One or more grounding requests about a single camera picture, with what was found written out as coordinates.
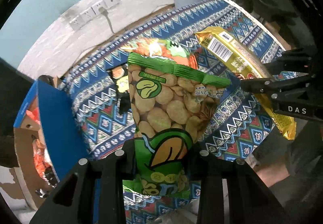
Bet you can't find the patterned blue tablecloth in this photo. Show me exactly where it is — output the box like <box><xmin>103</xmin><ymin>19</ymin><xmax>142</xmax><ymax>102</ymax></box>
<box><xmin>58</xmin><ymin>0</ymin><xmax>287</xmax><ymax>224</ymax></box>

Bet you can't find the long yellow snack package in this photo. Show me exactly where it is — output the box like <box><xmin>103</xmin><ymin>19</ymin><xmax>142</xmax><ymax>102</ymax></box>
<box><xmin>195</xmin><ymin>26</ymin><xmax>297</xmax><ymax>140</ymax></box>

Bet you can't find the green broad bean snack bag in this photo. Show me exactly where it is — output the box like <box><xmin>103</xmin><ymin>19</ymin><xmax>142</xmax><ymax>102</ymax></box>
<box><xmin>124</xmin><ymin>53</ymin><xmax>231</xmax><ymax>196</ymax></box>

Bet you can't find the white plug and cable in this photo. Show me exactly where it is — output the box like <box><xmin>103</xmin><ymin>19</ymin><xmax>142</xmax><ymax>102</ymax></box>
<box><xmin>98</xmin><ymin>6</ymin><xmax>118</xmax><ymax>36</ymax></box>

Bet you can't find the white wall socket strip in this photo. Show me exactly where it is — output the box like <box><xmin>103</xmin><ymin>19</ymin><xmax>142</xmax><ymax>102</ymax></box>
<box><xmin>69</xmin><ymin>0</ymin><xmax>120</xmax><ymax>31</ymax></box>

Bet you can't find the person's right hand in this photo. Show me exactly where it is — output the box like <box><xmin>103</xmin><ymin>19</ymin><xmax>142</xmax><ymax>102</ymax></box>
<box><xmin>254</xmin><ymin>161</ymin><xmax>290</xmax><ymax>187</ymax></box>

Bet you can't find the black yellow snack bag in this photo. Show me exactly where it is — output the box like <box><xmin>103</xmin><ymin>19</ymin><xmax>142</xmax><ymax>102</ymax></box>
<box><xmin>107</xmin><ymin>63</ymin><xmax>131</xmax><ymax>114</ymax></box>

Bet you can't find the orange silver chip bag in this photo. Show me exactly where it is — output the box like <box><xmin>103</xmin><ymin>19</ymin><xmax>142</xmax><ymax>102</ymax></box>
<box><xmin>121</xmin><ymin>38</ymin><xmax>198</xmax><ymax>70</ymax></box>

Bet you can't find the blue cardboard box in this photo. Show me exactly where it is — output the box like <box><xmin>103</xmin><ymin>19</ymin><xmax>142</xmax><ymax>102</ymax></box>
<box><xmin>13</xmin><ymin>80</ymin><xmax>88</xmax><ymax>210</ymax></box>

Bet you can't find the orange black snack bag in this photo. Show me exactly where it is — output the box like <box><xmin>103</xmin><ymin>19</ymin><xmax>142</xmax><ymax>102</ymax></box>
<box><xmin>26</xmin><ymin>107</ymin><xmax>57</xmax><ymax>187</ymax></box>

